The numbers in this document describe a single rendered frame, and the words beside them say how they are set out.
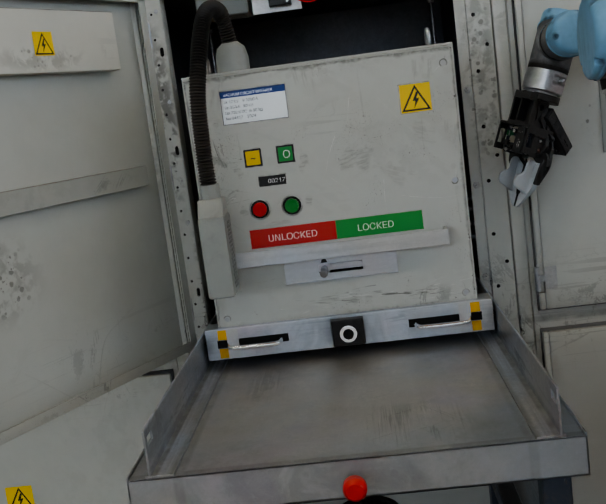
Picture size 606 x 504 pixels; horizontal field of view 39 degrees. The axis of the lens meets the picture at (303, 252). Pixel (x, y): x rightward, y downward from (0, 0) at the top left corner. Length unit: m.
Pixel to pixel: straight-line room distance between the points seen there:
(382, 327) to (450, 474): 0.49
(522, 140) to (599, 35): 0.51
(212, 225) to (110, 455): 0.68
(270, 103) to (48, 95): 0.40
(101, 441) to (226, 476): 0.79
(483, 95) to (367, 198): 0.35
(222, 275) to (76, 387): 0.35
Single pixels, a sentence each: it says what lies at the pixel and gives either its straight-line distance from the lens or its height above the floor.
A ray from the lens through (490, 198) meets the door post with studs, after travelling 1.81.
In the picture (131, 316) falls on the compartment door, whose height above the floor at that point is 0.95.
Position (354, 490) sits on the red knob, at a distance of 1.16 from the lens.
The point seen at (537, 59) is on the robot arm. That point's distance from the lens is 1.67.
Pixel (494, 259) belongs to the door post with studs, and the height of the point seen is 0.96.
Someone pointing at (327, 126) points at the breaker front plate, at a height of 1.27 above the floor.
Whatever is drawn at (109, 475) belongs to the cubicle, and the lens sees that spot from 2.00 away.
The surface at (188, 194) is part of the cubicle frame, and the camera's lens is 1.82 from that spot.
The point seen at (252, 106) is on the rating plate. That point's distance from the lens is 1.59.
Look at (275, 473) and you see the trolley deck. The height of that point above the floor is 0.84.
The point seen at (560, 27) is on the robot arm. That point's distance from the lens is 1.55.
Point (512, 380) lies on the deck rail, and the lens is 1.42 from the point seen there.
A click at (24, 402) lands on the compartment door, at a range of 1.58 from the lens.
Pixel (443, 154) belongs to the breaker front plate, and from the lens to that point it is 1.60.
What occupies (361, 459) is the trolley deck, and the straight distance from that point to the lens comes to 1.19.
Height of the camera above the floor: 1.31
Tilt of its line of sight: 9 degrees down
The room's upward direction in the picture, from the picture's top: 7 degrees counter-clockwise
